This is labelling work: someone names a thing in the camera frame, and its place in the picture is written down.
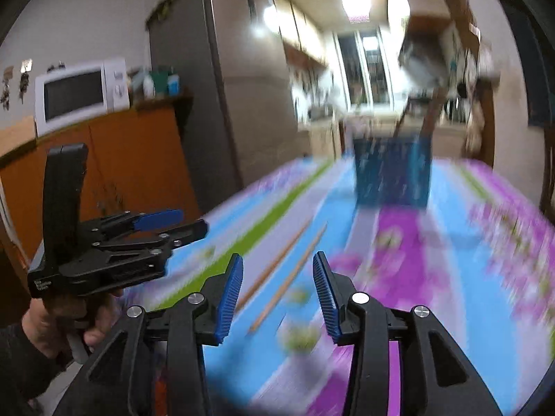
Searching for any bronze three-door refrigerator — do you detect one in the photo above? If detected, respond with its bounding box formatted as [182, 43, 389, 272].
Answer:
[147, 0, 307, 212]

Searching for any white medicine bottle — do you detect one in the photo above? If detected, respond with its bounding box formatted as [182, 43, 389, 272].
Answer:
[142, 73, 156, 99]

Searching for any floral striped tablecloth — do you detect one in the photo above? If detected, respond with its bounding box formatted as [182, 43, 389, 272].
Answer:
[124, 159, 554, 415]

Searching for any blue lidded container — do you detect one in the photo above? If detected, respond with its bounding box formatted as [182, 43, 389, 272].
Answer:
[168, 73, 181, 97]

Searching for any green box on cabinet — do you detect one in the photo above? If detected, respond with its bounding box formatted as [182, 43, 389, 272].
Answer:
[151, 69, 169, 96]

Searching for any white microwave oven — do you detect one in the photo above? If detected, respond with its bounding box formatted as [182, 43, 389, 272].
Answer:
[35, 57, 130, 136]

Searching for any kitchen window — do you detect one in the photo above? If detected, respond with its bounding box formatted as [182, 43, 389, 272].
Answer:
[337, 28, 393, 112]

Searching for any orange wooden cabinet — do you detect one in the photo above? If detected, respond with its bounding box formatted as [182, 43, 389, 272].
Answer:
[1, 94, 200, 279]

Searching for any blue perforated utensil holder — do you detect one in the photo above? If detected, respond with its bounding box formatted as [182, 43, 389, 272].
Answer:
[353, 135, 433, 208]

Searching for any wooden chopstick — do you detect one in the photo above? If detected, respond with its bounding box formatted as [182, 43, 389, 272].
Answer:
[248, 224, 327, 334]
[235, 219, 312, 314]
[420, 87, 448, 137]
[393, 97, 412, 137]

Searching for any person's left hand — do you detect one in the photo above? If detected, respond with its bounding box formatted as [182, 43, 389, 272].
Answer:
[22, 289, 123, 359]

